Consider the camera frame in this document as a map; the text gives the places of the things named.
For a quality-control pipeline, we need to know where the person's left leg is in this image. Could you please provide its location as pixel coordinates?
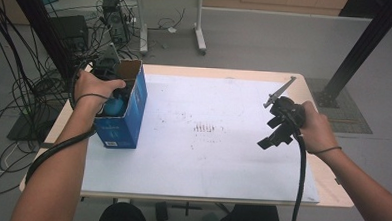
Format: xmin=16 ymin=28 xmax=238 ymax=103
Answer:
xmin=97 ymin=200 xmax=152 ymax=221

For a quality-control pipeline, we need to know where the wooden table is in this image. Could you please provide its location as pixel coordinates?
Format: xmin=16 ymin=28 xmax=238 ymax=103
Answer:
xmin=19 ymin=58 xmax=362 ymax=211

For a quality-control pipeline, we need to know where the computer tower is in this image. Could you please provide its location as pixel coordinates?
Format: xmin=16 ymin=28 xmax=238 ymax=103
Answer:
xmin=100 ymin=0 xmax=134 ymax=46

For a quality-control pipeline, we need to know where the blue bottle with white cap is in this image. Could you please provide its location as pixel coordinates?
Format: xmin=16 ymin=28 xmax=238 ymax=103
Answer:
xmin=103 ymin=96 xmax=125 ymax=118

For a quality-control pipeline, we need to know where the black foot pedal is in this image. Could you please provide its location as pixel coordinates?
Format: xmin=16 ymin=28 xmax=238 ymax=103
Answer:
xmin=154 ymin=201 xmax=170 ymax=221

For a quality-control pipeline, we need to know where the black band on right wrist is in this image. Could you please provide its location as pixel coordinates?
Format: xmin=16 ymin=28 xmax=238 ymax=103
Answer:
xmin=313 ymin=145 xmax=343 ymax=157

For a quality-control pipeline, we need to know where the white desk leg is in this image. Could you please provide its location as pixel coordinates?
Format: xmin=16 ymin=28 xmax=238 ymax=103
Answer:
xmin=133 ymin=0 xmax=152 ymax=54
xmin=191 ymin=0 xmax=211 ymax=56

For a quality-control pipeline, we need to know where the person's left hand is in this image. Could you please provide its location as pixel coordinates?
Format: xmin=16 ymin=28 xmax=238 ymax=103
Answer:
xmin=73 ymin=68 xmax=128 ymax=114

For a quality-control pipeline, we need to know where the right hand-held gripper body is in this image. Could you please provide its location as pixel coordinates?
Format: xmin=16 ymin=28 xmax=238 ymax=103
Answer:
xmin=262 ymin=74 xmax=309 ymax=146

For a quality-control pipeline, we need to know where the person's right hand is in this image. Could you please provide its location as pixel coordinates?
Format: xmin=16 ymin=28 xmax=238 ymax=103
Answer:
xmin=296 ymin=100 xmax=345 ymax=157

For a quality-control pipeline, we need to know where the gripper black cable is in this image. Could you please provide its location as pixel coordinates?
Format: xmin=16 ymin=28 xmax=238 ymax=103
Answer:
xmin=25 ymin=57 xmax=101 ymax=187
xmin=287 ymin=133 xmax=309 ymax=221

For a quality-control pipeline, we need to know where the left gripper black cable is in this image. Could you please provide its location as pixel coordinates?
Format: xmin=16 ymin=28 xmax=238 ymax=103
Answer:
xmin=25 ymin=57 xmax=101 ymax=187

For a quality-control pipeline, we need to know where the tangle of black cables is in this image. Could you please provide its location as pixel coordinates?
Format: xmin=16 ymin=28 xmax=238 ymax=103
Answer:
xmin=0 ymin=0 xmax=107 ymax=200

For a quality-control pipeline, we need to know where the black band on wrist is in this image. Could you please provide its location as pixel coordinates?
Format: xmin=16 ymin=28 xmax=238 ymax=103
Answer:
xmin=313 ymin=145 xmax=343 ymax=157
xmin=74 ymin=92 xmax=111 ymax=107

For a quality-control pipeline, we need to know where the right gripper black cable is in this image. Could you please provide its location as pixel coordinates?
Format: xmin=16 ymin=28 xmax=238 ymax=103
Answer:
xmin=287 ymin=133 xmax=309 ymax=221

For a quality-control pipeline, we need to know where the dark floor plate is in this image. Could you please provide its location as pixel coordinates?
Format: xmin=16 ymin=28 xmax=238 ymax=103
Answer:
xmin=6 ymin=110 xmax=52 ymax=142

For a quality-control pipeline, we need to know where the black table foot bar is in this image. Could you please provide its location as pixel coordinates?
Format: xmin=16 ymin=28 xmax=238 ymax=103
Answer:
xmin=170 ymin=201 xmax=204 ymax=219

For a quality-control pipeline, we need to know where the blue cardboard box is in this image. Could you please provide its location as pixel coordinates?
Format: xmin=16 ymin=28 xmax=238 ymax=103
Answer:
xmin=91 ymin=57 xmax=150 ymax=151

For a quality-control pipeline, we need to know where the black equipment box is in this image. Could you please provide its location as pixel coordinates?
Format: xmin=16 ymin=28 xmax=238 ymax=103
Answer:
xmin=48 ymin=13 xmax=91 ymax=54

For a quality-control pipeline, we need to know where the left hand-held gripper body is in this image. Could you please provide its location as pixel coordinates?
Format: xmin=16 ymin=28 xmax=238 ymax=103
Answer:
xmin=90 ymin=42 xmax=137 ymax=103

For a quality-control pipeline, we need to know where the black band on left wrist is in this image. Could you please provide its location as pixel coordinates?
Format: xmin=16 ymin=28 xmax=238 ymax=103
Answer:
xmin=74 ymin=92 xmax=111 ymax=107

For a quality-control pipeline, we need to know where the black metal post with cables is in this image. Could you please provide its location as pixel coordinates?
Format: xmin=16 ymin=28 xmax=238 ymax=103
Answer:
xmin=0 ymin=0 xmax=84 ymax=83

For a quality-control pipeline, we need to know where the white table mat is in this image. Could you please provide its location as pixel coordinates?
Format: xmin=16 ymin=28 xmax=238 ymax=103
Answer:
xmin=79 ymin=71 xmax=325 ymax=204

